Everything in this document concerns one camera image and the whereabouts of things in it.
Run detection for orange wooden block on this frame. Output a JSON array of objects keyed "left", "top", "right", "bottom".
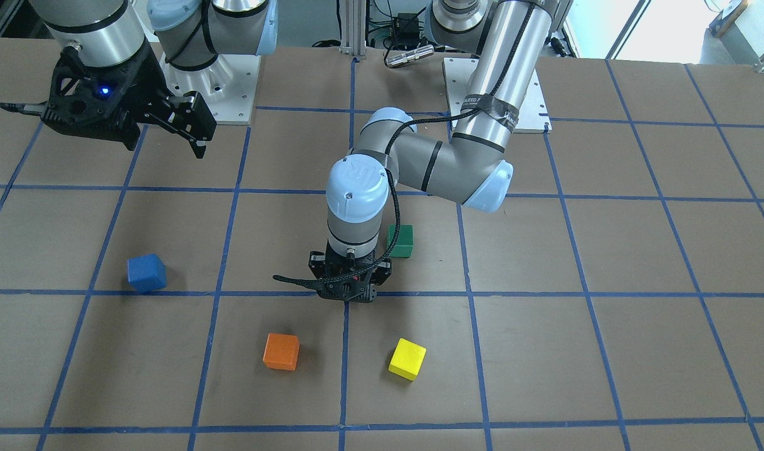
[{"left": 262, "top": 332, "right": 300, "bottom": 371}]

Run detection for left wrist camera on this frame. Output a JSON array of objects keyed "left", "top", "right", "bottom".
[{"left": 273, "top": 271, "right": 377, "bottom": 303}]

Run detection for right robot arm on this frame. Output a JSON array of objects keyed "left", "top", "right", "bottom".
[{"left": 0, "top": 1, "right": 278, "bottom": 159}]

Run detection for aluminium frame post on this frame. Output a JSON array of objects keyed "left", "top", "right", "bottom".
[{"left": 338, "top": 0, "right": 369, "bottom": 60}]

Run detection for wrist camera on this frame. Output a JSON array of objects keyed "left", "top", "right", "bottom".
[
  {"left": 273, "top": 271, "right": 377, "bottom": 303},
  {"left": 0, "top": 75, "right": 141, "bottom": 151}
]

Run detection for blue wooden block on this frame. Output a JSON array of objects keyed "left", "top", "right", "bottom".
[{"left": 127, "top": 254, "right": 167, "bottom": 293}]

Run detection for green wooden block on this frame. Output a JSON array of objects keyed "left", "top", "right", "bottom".
[{"left": 389, "top": 224, "right": 414, "bottom": 259}]

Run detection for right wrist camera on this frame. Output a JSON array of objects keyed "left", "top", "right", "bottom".
[{"left": 0, "top": 75, "right": 141, "bottom": 151}]

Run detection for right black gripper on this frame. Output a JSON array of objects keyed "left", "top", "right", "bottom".
[{"left": 50, "top": 41, "right": 217, "bottom": 159}]

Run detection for yellow wooden block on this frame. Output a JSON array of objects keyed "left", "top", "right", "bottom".
[{"left": 388, "top": 338, "right": 427, "bottom": 381}]

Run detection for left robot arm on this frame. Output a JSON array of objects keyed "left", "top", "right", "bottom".
[{"left": 300, "top": 1, "right": 558, "bottom": 289}]

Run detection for brown paper table mat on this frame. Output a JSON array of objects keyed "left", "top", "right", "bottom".
[{"left": 0, "top": 38, "right": 764, "bottom": 450}]

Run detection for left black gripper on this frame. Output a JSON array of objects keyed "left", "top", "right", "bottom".
[{"left": 309, "top": 244, "right": 392, "bottom": 285}]

